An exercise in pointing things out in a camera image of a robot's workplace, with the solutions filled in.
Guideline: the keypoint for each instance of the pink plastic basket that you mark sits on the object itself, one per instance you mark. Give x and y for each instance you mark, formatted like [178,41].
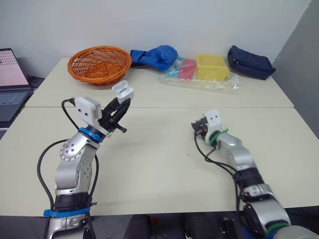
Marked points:
[187,69]

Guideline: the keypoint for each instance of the laptop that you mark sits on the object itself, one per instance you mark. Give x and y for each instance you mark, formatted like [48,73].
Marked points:
[12,82]

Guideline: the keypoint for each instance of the blue cloth bag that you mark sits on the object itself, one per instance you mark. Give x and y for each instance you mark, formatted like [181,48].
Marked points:
[155,57]

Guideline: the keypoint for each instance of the clear plastic bag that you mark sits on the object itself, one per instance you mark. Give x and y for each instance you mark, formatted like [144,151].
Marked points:
[199,81]

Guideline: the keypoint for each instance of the yellow plastic basket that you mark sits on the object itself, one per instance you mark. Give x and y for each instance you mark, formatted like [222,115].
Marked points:
[211,67]

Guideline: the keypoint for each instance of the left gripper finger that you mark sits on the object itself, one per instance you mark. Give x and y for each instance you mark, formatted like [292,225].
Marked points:
[111,105]
[123,109]

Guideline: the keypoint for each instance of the robot body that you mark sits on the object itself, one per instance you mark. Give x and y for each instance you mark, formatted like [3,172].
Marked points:
[189,226]

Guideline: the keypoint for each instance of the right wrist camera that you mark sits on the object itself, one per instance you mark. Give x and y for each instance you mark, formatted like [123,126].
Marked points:
[214,119]

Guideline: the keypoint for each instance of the navy blue pouch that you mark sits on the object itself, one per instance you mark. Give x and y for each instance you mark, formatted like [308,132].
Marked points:
[250,62]

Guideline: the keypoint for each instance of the white earbud case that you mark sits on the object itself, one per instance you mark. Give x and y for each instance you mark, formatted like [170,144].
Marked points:
[122,91]

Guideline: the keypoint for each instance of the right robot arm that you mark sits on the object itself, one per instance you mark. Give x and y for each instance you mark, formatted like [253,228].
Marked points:
[259,199]

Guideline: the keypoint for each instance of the orange wicker basket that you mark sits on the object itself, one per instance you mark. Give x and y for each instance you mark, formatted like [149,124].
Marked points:
[99,65]

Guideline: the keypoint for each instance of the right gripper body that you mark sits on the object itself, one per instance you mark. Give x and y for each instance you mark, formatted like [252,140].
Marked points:
[199,125]

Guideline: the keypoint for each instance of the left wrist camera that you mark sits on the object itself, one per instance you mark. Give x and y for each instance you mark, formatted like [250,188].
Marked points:
[87,107]

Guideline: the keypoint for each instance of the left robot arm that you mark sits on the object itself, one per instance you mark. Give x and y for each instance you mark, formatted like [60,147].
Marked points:
[72,159]

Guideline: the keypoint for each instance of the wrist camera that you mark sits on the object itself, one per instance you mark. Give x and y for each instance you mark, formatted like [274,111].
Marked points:
[87,107]
[214,119]

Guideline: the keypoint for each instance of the light blue plastic basket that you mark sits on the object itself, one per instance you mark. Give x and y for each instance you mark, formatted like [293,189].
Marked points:
[172,71]

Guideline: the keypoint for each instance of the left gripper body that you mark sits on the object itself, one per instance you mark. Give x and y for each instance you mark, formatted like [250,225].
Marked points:
[109,121]

